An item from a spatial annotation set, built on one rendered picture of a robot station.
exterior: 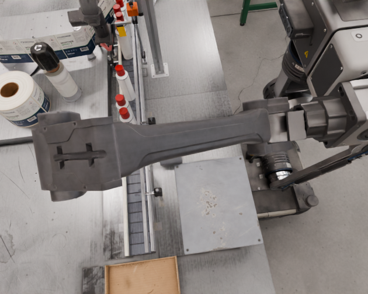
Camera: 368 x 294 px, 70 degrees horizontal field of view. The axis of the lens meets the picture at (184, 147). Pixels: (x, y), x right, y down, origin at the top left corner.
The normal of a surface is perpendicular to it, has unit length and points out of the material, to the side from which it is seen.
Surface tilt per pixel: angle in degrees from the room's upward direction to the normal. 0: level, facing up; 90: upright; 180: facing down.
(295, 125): 28
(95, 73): 0
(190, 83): 0
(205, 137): 48
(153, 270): 0
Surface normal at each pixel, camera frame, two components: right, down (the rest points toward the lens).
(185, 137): 0.65, -0.02
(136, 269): -0.04, -0.40
